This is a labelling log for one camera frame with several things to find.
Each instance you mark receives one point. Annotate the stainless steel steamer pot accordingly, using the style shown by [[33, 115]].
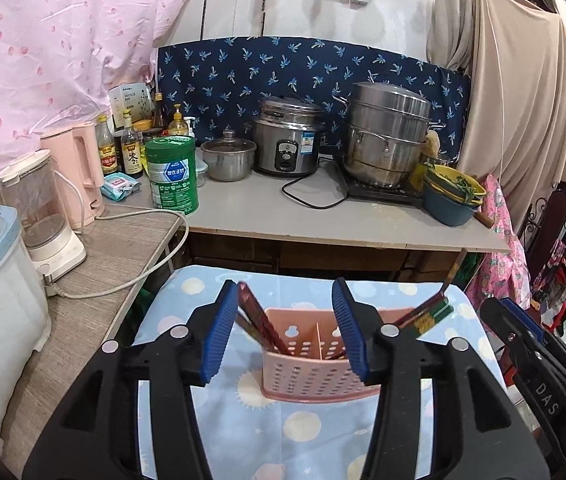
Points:
[[388, 130]]

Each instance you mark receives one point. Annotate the beige curtain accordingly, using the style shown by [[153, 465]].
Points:
[[523, 85]]

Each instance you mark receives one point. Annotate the pink pineapple print garment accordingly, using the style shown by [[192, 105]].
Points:
[[505, 250]]

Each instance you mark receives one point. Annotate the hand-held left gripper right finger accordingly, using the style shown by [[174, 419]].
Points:
[[347, 332]]

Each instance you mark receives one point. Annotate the yellow-green bowl with vegetables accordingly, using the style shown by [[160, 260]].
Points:
[[455, 185]]

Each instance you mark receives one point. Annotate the white blender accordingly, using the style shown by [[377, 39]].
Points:
[[38, 210]]

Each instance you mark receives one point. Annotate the green tin can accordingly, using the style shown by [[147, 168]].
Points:
[[172, 175]]

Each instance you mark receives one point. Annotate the wooden side shelf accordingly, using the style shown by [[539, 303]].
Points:
[[113, 232]]

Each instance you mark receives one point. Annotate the small pot with glass lid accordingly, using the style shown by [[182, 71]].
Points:
[[228, 157]]

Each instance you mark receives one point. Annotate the pink electric kettle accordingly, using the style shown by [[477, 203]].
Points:
[[75, 175]]

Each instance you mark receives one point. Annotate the dark red chopstick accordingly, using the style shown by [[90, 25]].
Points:
[[415, 315]]

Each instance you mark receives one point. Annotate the black induction cooker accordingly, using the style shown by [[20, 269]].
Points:
[[388, 192]]

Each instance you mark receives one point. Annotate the grey kitchen counter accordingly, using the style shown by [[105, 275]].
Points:
[[263, 215]]

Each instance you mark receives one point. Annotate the silver rice cooker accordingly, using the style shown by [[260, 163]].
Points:
[[285, 140]]

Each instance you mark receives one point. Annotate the black metal chair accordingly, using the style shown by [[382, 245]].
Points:
[[560, 205]]

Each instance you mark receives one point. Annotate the dark soy sauce bottle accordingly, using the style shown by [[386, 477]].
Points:
[[131, 152]]

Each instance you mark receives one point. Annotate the brown loofah sponge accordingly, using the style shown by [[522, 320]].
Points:
[[433, 144]]

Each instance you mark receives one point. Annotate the green chopstick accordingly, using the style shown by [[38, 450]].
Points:
[[437, 311], [422, 328]]

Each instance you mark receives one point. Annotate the navy printed cloth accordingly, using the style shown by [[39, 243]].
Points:
[[223, 75]]

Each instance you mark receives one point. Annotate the red label vinegar bottle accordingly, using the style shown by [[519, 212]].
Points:
[[107, 150]]

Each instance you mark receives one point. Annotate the dark maroon chopstick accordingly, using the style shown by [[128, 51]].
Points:
[[255, 310]]

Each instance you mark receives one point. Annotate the blue wipes packet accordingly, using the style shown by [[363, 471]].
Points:
[[120, 185]]

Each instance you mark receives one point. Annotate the pump dispenser bottle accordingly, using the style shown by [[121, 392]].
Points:
[[178, 121]]

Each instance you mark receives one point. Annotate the pink dotted cloth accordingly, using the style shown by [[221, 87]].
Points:
[[63, 35]]

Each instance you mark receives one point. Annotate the white carton box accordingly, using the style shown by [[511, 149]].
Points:
[[130, 102]]

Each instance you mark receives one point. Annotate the pink perforated utensil holder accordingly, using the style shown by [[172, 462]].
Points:
[[308, 375]]

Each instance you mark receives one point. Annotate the blue plastic basin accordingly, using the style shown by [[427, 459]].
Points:
[[448, 210]]

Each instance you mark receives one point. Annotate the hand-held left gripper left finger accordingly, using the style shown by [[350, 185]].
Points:
[[218, 332]]

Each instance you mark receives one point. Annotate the blue dotted tablecloth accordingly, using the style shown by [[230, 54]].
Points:
[[263, 440]]

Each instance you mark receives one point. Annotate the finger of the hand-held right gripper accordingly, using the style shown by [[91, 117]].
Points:
[[500, 317]]

